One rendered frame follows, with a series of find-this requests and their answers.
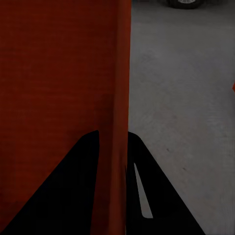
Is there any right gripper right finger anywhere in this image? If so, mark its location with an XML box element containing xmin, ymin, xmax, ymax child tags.
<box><xmin>125</xmin><ymin>131</ymin><xmax>205</xmax><ymax>235</ymax></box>

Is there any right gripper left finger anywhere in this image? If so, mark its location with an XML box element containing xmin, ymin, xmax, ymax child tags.
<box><xmin>0</xmin><ymin>130</ymin><xmax>100</xmax><ymax>235</ymax></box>

